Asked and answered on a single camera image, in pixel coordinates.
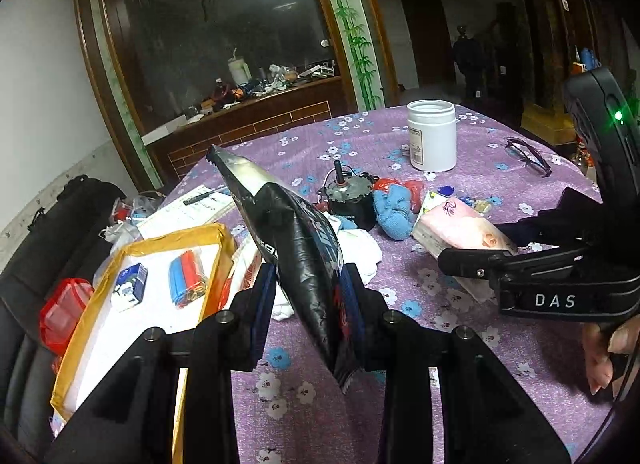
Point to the yellow cardboard box tray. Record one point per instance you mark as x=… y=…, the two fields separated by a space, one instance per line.
x=103 y=333

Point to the person's right hand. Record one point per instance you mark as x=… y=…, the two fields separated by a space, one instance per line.
x=598 y=349

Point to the black pen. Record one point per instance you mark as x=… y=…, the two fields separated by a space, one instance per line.
x=207 y=197

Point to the red tote bag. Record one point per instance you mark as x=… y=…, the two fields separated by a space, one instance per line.
x=59 y=316

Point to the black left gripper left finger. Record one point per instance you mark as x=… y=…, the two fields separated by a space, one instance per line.
x=129 y=416

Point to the blue white small carton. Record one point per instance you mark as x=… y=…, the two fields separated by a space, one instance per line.
x=129 y=287

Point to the white box on counter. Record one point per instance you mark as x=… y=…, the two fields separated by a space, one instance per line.
x=164 y=130

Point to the black eyeglasses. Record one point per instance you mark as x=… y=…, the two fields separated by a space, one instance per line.
x=528 y=155

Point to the wooden brick-pattern counter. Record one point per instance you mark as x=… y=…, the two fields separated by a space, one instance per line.
x=311 y=103

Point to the black electric motor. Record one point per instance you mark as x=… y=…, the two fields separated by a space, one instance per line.
x=349 y=194

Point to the white red printed plastic bag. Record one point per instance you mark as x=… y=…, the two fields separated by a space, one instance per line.
x=246 y=264

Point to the purple floral tablecloth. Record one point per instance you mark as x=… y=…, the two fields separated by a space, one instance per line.
x=290 y=410

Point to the white notebook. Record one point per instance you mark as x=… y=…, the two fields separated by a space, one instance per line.
x=175 y=216

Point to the white plastic bag pile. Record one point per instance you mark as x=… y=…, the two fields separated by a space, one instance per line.
x=126 y=215

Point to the blue red sponge pack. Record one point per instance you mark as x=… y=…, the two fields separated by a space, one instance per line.
x=187 y=280

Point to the black leather sofa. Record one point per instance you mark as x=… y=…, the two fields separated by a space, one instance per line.
x=63 y=242

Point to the white kettle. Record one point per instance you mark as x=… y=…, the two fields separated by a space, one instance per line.
x=239 y=70

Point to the black snack bag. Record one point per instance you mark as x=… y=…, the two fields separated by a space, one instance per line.
x=296 y=237

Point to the blue towel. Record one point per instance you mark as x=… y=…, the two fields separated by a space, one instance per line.
x=393 y=211

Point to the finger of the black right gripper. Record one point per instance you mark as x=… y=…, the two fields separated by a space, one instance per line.
x=568 y=222
x=545 y=271

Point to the white plastic jar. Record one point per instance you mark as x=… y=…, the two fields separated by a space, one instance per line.
x=432 y=126

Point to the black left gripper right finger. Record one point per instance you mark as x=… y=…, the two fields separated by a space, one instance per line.
x=486 y=416

